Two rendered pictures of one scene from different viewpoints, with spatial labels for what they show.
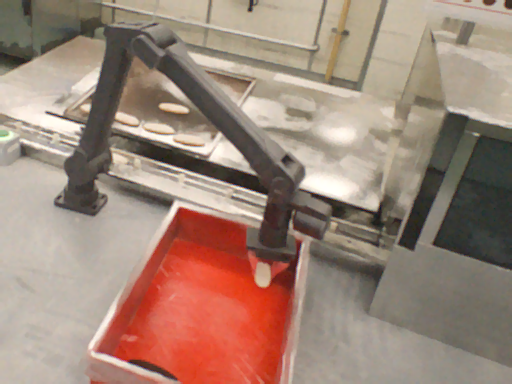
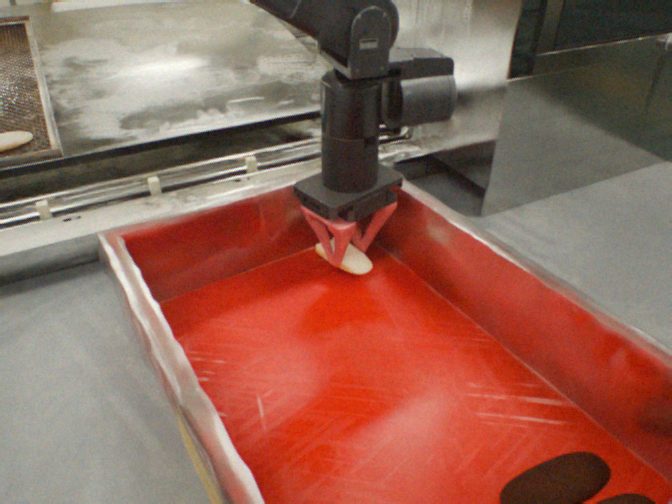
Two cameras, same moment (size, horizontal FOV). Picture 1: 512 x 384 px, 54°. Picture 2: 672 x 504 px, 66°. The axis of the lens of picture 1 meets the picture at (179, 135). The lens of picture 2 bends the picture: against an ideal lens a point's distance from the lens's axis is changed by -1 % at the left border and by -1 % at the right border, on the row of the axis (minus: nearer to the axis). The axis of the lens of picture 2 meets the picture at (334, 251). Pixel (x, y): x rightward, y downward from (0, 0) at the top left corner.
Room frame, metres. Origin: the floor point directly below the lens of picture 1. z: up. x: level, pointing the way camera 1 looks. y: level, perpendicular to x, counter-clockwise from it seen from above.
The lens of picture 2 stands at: (0.52, 0.15, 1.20)
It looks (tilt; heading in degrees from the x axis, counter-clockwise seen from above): 36 degrees down; 313
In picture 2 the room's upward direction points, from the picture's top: straight up
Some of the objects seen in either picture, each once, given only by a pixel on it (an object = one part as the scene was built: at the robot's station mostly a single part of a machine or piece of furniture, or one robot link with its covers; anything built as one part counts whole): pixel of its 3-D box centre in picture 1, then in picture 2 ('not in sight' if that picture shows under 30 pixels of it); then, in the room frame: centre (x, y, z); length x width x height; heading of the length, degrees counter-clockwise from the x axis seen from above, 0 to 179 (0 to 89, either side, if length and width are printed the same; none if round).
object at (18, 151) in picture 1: (4, 151); not in sight; (1.24, 0.50, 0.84); 0.08 x 0.08 x 0.11; 70
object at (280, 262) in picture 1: (269, 259); (352, 220); (0.84, -0.22, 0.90); 0.07 x 0.07 x 0.09; 85
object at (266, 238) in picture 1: (272, 233); (349, 163); (0.84, -0.22, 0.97); 0.10 x 0.07 x 0.07; 85
